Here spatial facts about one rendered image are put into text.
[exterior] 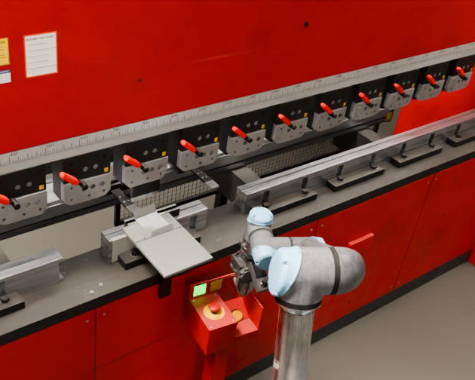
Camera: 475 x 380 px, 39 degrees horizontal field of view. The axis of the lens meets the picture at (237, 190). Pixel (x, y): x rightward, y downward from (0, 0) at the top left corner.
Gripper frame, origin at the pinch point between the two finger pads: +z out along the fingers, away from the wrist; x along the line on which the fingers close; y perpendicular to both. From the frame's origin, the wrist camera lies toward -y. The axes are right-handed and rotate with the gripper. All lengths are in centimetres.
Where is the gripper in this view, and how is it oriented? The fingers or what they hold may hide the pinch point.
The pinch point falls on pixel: (244, 295)
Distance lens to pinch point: 226.8
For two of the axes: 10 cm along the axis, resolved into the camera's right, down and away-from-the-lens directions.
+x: -8.7, 1.9, -4.6
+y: -4.7, -6.2, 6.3
